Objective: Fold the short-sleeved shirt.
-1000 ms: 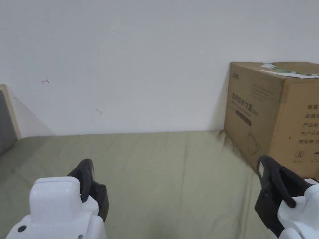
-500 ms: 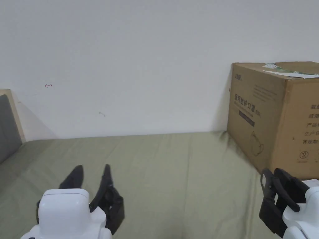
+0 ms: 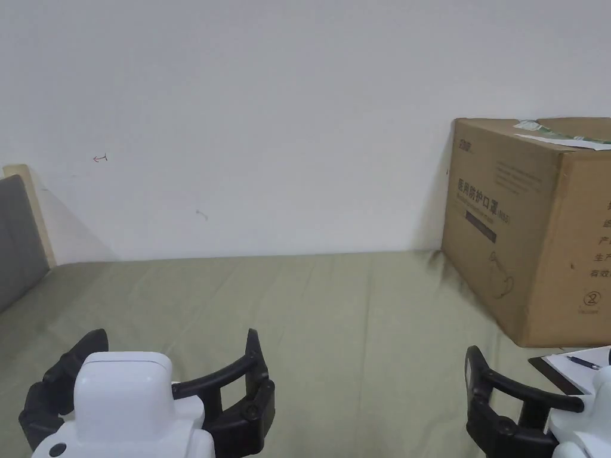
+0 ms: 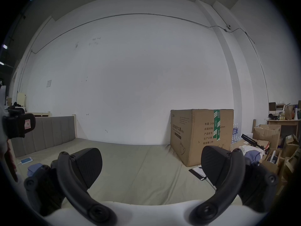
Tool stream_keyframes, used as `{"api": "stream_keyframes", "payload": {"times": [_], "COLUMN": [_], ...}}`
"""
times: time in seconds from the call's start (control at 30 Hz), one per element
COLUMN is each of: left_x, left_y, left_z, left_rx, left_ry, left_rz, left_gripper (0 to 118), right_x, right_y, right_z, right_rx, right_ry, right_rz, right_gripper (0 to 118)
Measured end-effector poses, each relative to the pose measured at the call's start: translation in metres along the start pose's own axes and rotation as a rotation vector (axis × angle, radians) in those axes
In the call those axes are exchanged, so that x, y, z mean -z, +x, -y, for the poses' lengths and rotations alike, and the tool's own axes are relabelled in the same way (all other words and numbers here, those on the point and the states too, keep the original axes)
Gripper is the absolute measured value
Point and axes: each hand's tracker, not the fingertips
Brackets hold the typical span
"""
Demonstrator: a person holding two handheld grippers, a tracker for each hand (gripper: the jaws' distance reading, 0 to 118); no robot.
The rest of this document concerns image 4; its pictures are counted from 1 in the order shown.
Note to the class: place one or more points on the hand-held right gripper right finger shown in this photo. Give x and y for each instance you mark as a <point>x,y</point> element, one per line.
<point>225,187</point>

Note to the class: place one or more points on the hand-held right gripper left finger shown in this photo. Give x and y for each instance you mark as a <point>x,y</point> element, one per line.
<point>77,187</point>

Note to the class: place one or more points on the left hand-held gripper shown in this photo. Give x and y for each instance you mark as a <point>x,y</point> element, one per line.
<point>2,95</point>

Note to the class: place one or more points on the grey padded headboard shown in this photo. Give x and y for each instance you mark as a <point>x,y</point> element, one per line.
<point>47,135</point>

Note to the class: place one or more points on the black notebook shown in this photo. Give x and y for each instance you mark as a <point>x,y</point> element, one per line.
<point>198,172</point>

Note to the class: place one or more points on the white phone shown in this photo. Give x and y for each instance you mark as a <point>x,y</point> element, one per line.
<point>25,160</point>

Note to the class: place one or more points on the pile of clothes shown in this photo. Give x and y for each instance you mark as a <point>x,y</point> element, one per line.
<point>252,153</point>

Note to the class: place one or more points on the blue cloth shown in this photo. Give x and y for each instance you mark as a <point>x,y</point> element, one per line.
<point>35,169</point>

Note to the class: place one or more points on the black tripod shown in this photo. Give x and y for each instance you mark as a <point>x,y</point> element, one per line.
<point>251,140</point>

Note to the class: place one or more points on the pack of water bottles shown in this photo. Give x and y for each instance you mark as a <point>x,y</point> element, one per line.
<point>236,132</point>

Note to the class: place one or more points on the large brown carton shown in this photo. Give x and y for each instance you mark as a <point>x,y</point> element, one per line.
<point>199,135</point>

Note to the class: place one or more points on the pile of cartons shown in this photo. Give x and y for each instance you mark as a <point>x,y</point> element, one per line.
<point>268,133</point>

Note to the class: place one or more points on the wooden table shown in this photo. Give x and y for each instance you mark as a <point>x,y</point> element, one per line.
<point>283,122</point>

